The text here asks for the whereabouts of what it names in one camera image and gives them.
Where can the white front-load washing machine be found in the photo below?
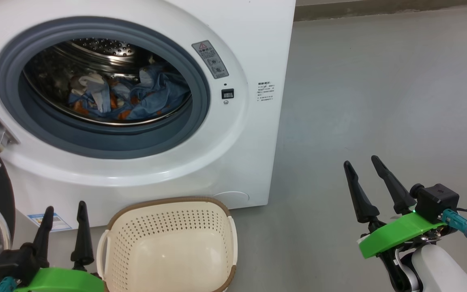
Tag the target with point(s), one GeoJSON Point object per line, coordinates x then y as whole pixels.
{"type": "Point", "coordinates": [249, 142]}

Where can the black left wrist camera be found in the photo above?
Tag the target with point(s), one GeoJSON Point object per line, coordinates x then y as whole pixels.
{"type": "Point", "coordinates": [14, 263]}

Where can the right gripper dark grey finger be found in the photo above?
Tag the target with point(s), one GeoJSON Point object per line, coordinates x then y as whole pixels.
{"type": "Point", "coordinates": [361, 198]}
{"type": "Point", "coordinates": [395, 190]}

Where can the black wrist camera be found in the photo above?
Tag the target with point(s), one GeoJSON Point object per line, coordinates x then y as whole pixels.
{"type": "Point", "coordinates": [438, 200]}
{"type": "Point", "coordinates": [14, 263]}

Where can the grey warning sticker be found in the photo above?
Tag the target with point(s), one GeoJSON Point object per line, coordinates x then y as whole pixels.
{"type": "Point", "coordinates": [210, 59]}

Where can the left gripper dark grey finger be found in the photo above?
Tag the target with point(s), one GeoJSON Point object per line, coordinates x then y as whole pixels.
{"type": "Point", "coordinates": [43, 235]}
{"type": "Point", "coordinates": [81, 235]}

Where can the printed text label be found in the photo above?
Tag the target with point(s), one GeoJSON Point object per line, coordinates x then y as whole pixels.
{"type": "Point", "coordinates": [266, 91]}

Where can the blue energy label sticker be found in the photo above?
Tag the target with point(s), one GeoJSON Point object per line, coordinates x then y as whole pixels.
{"type": "Point", "coordinates": [51, 222]}

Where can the round white filter cover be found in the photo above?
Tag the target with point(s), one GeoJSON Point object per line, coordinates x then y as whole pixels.
{"type": "Point", "coordinates": [233, 197]}

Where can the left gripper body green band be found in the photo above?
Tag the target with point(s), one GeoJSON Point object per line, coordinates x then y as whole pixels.
{"type": "Point", "coordinates": [63, 282]}

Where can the blue cartoon print garment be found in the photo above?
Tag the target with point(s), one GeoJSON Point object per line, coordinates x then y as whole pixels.
{"type": "Point", "coordinates": [160, 95]}
{"type": "Point", "coordinates": [95, 91]}

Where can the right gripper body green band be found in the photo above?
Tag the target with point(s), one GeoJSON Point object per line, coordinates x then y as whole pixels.
{"type": "Point", "coordinates": [395, 235]}

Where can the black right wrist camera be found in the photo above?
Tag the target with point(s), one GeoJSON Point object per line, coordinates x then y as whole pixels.
{"type": "Point", "coordinates": [438, 200]}

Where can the cream perforated laundry basket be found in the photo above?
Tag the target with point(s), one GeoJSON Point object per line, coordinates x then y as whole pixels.
{"type": "Point", "coordinates": [168, 251]}

